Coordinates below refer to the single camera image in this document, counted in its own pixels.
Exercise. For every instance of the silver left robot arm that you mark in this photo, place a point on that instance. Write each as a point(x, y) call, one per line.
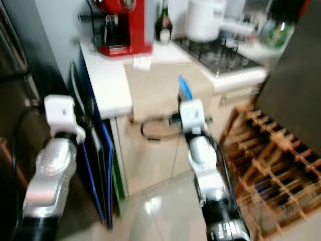
point(50, 170)

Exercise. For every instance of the dark steel fridge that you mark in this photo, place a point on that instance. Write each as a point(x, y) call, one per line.
point(15, 125)

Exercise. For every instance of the blue edged flat board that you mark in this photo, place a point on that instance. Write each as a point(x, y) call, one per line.
point(100, 181)

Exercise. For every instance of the beige woven towel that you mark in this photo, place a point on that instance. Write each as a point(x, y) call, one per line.
point(155, 90)

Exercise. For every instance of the green plastic board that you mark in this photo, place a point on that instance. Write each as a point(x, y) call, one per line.
point(119, 183)

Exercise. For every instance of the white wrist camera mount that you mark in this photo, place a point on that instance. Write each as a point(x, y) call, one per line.
point(60, 110)
point(193, 115)

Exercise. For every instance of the green snack bag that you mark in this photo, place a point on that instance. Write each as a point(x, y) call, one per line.
point(278, 34)

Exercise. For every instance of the wooden wine rack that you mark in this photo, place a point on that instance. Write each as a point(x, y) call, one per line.
point(256, 145)

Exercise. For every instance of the white paper packet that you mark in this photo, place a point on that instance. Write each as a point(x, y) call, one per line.
point(142, 63)

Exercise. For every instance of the green glass bottle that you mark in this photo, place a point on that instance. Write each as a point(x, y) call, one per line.
point(163, 32)

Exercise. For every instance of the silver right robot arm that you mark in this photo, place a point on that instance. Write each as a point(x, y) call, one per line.
point(205, 170)

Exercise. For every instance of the blue white snack packet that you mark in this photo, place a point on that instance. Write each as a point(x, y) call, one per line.
point(185, 90)

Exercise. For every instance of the red coffee machine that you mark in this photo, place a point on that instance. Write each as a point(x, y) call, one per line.
point(138, 30)

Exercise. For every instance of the beige kitchen base cabinet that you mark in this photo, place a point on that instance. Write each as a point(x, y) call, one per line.
point(145, 155)

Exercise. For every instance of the black gas hob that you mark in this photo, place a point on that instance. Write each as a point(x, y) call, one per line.
point(220, 57)

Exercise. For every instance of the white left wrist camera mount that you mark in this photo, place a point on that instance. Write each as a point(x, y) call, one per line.
point(60, 110)

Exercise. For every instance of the brushed steel fridge door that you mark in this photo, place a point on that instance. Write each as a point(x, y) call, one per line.
point(296, 85)

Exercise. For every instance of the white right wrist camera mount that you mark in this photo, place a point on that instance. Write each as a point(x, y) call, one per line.
point(193, 115)

